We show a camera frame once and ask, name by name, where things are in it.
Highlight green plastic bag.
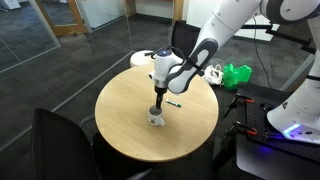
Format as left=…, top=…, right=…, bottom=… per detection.
left=223, top=64, right=252, bottom=90

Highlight white plastic bag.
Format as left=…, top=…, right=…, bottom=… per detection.
left=202, top=64, right=223, bottom=85

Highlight green whiteboard marker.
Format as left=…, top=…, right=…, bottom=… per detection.
left=165, top=99, right=182, bottom=108

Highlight black orange rear clamp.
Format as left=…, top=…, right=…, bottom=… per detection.
left=224, top=93, right=254, bottom=118

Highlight black orange front clamp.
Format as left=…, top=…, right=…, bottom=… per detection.
left=223, top=121, right=258, bottom=141

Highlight black perforated mounting board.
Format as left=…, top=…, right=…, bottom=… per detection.
left=235, top=82, right=320, bottom=180

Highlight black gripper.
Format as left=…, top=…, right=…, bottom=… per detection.
left=154, top=86, right=167, bottom=109

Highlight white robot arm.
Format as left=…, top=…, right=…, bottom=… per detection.
left=150, top=0, right=320, bottom=109

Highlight black orange clamp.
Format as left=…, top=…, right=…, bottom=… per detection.
left=224, top=93, right=254, bottom=118
left=223, top=121, right=258, bottom=141

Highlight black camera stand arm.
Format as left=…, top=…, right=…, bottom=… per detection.
left=242, top=25, right=316, bottom=54

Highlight white round stool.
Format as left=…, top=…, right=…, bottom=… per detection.
left=130, top=50, right=154, bottom=67

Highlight black hanging cable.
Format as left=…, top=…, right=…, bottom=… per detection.
left=252, top=16, right=274, bottom=90

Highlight black mesh office chair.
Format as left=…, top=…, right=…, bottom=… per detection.
left=31, top=109, right=152, bottom=180

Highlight white ceramic mug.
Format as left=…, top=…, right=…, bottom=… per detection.
left=148, top=106, right=165, bottom=126

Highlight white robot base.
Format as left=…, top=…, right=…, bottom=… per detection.
left=267, top=51, right=320, bottom=144

